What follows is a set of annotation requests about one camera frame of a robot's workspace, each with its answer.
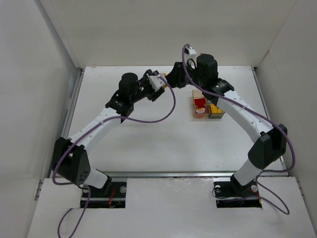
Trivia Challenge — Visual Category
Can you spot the red lego brick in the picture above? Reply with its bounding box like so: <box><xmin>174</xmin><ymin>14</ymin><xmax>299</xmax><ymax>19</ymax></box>
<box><xmin>194</xmin><ymin>98</ymin><xmax>206</xmax><ymax>108</ymax></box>

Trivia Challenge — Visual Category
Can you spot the yellow lego brick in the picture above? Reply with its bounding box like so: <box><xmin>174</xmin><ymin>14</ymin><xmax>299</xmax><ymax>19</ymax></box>
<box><xmin>209</xmin><ymin>104</ymin><xmax>224</xmax><ymax>114</ymax></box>

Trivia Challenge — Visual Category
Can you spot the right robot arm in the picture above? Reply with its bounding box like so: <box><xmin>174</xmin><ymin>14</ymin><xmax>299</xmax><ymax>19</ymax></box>
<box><xmin>166</xmin><ymin>54</ymin><xmax>287</xmax><ymax>196</ymax></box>

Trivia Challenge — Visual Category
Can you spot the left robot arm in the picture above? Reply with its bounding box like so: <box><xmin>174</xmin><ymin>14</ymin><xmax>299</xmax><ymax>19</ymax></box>
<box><xmin>52</xmin><ymin>70</ymin><xmax>170</xmax><ymax>193</ymax></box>

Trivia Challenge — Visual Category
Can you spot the orange transparent container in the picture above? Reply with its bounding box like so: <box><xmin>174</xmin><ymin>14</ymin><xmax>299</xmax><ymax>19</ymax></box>
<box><xmin>192</xmin><ymin>89</ymin><xmax>210</xmax><ymax>119</ymax></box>

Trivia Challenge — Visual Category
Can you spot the grey transparent container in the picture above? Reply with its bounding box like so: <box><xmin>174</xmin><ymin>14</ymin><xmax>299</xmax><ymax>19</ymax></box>
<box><xmin>208</xmin><ymin>103</ymin><xmax>225</xmax><ymax>119</ymax></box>

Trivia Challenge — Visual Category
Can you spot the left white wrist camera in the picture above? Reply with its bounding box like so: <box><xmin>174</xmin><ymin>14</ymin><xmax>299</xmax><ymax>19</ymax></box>
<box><xmin>148</xmin><ymin>73</ymin><xmax>166</xmax><ymax>92</ymax></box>

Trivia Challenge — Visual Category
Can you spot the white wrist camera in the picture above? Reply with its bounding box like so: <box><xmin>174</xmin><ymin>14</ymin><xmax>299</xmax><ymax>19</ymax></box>
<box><xmin>184</xmin><ymin>46</ymin><xmax>198</xmax><ymax>69</ymax></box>
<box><xmin>148</xmin><ymin>73</ymin><xmax>166</xmax><ymax>92</ymax></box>

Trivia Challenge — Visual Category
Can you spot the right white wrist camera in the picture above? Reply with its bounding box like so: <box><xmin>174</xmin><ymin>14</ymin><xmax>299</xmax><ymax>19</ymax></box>
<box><xmin>184</xmin><ymin>46</ymin><xmax>198</xmax><ymax>69</ymax></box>

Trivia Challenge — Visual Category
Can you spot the aluminium rail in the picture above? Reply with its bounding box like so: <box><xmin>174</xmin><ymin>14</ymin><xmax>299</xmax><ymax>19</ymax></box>
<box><xmin>106</xmin><ymin>172</ymin><xmax>233</xmax><ymax>178</ymax></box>

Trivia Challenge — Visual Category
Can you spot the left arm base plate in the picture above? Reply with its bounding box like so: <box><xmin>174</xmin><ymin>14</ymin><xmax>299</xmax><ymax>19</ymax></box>
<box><xmin>87</xmin><ymin>179</ymin><xmax>127</xmax><ymax>209</ymax></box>

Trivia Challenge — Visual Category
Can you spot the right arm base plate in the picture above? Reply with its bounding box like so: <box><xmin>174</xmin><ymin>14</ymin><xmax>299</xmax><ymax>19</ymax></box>
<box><xmin>212</xmin><ymin>181</ymin><xmax>262</xmax><ymax>208</ymax></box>

